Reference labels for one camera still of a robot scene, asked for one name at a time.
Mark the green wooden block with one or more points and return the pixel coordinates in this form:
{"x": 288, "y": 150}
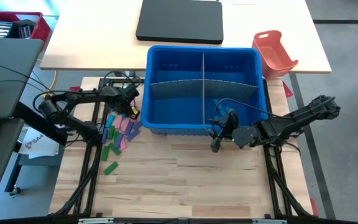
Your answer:
{"x": 105, "y": 153}
{"x": 116, "y": 134}
{"x": 111, "y": 168}
{"x": 111, "y": 132}
{"x": 115, "y": 148}

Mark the black support beam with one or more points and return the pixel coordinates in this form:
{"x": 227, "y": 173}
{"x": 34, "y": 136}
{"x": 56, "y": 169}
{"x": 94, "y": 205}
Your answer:
{"x": 33, "y": 121}

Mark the silver ribbed metal appliance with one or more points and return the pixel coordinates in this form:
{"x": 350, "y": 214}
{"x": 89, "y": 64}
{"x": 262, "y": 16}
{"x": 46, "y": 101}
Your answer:
{"x": 2, "y": 29}

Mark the pink wooden block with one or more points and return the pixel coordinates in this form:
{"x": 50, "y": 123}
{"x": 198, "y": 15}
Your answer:
{"x": 125, "y": 124}
{"x": 123, "y": 143}
{"x": 118, "y": 121}

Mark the silver aluminium bracket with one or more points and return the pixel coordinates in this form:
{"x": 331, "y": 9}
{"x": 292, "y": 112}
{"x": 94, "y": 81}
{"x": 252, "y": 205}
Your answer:
{"x": 95, "y": 221}
{"x": 269, "y": 221}

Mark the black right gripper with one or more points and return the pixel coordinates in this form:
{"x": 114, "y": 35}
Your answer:
{"x": 228, "y": 124}

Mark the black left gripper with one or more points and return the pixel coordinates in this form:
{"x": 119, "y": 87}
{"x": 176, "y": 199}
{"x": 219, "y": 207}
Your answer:
{"x": 127, "y": 96}

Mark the short grey slotted divider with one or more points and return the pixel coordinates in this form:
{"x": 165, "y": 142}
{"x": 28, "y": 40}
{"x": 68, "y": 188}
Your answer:
{"x": 203, "y": 68}

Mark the light wooden table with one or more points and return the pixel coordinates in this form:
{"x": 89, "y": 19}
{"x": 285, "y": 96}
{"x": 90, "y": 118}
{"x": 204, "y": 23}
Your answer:
{"x": 89, "y": 37}

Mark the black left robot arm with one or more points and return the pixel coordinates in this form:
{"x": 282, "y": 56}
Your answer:
{"x": 85, "y": 95}

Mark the black rectangular pad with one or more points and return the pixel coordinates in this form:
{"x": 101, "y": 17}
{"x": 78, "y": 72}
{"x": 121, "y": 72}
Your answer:
{"x": 179, "y": 20}

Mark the small yellow tag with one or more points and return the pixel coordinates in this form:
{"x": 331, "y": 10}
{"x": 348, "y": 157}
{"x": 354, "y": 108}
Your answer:
{"x": 134, "y": 109}

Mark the black toaster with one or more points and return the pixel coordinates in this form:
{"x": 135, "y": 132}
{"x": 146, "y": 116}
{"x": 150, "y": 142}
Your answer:
{"x": 25, "y": 29}

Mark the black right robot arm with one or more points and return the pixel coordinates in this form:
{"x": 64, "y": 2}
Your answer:
{"x": 291, "y": 121}

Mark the long grey slotted divider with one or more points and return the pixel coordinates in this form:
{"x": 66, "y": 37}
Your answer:
{"x": 176, "y": 90}

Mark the teal foam blocks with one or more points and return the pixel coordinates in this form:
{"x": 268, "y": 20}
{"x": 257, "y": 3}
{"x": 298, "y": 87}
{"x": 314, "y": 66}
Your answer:
{"x": 137, "y": 125}

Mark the large blue plastic bin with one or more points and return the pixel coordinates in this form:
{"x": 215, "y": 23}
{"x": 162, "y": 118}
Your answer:
{"x": 179, "y": 112}

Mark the red plastic crate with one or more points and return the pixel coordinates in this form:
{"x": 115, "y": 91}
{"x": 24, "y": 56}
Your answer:
{"x": 40, "y": 29}

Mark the teal wooden block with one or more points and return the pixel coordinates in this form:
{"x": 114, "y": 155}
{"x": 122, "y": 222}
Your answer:
{"x": 110, "y": 120}
{"x": 221, "y": 111}
{"x": 217, "y": 103}
{"x": 216, "y": 119}
{"x": 227, "y": 109}

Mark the orange plastic basket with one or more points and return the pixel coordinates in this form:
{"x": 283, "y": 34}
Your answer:
{"x": 272, "y": 56}

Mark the white printed paper sheet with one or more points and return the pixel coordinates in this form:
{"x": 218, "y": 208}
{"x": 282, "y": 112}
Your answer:
{"x": 39, "y": 144}

